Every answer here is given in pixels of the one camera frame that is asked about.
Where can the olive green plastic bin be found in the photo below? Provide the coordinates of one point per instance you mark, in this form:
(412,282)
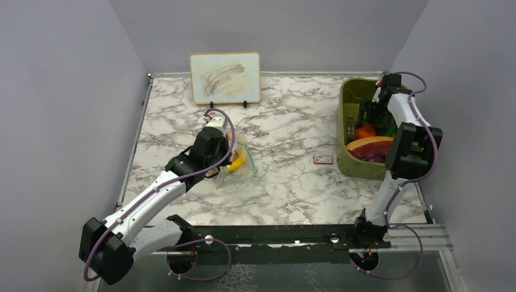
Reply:
(351,93)

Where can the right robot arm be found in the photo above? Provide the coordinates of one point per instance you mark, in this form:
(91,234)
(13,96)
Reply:
(411,157)

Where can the clear blue zip top bag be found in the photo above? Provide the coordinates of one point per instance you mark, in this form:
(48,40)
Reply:
(242,167)

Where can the yellow toy banana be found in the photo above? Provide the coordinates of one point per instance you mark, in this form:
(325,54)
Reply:
(236,163)

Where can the purple orange toy slice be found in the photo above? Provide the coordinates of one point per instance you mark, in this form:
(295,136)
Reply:
(370,149)

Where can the yellow framed whiteboard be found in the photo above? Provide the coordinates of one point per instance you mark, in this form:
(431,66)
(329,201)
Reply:
(225,78)

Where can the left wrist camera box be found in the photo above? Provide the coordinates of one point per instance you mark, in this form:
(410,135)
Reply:
(218,122)

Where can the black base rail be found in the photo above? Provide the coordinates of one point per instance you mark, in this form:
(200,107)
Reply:
(272,244)

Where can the orange toy pumpkin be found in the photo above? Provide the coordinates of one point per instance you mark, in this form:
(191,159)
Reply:
(365,131)

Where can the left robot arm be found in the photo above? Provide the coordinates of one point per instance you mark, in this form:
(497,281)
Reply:
(109,247)

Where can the red white small card box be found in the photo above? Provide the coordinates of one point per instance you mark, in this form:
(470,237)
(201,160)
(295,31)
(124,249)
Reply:
(323,159)

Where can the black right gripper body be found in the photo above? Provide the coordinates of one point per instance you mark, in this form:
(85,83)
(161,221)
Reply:
(376,115)

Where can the green toy vegetable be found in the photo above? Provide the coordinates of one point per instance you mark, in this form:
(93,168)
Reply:
(391,131)

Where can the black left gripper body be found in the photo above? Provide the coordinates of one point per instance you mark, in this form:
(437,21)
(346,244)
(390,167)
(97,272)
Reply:
(223,152)

